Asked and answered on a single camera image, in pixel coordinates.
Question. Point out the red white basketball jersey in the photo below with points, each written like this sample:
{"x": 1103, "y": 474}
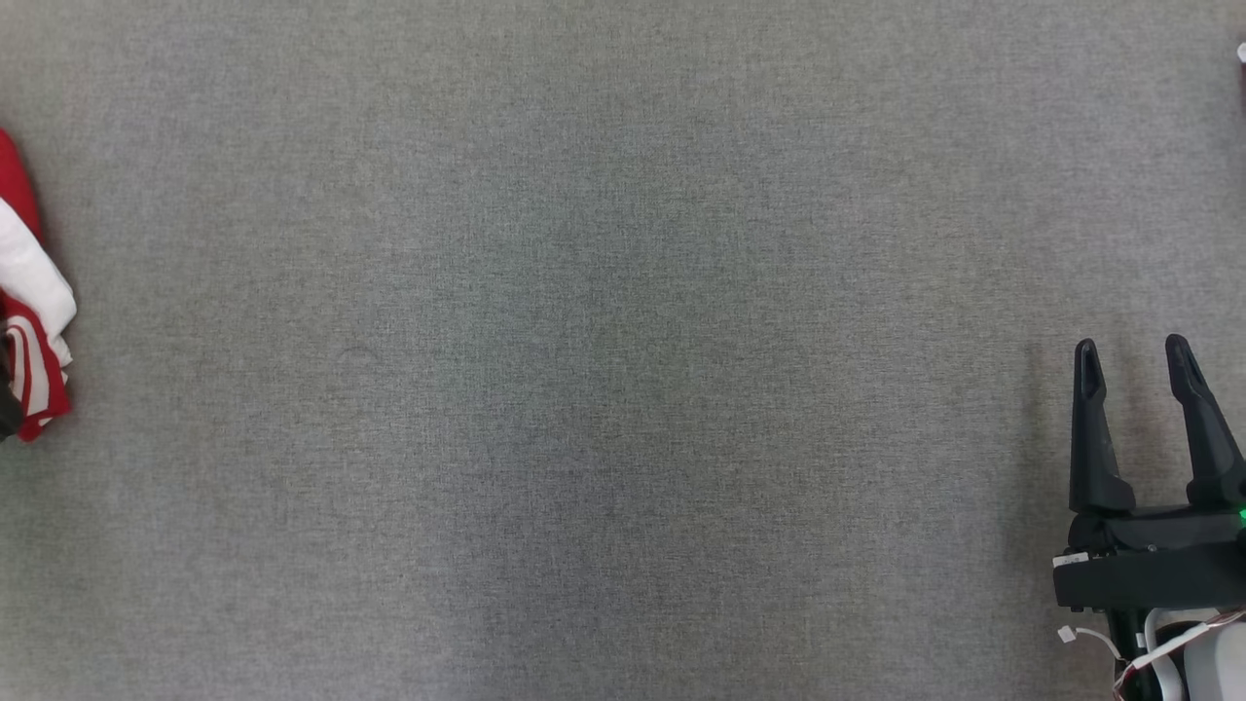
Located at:
{"x": 29, "y": 282}

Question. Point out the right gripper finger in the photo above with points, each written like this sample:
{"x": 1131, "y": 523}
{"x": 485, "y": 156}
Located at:
{"x": 1095, "y": 448}
{"x": 1212, "y": 438}

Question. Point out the red shorts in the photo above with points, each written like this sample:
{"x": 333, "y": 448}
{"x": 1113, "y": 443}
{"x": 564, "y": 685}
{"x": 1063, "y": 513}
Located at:
{"x": 1243, "y": 53}

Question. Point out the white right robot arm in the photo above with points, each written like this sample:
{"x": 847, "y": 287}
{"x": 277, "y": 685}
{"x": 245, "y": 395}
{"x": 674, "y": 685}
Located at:
{"x": 1222, "y": 667}

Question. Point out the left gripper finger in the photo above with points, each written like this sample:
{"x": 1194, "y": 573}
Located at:
{"x": 8, "y": 409}

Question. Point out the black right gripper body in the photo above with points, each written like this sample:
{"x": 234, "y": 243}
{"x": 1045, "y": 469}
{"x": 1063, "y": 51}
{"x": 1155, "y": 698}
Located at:
{"x": 1149, "y": 565}

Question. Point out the grey fabric sofa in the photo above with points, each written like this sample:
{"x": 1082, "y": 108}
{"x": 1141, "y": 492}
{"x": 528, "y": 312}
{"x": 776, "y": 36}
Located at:
{"x": 623, "y": 341}

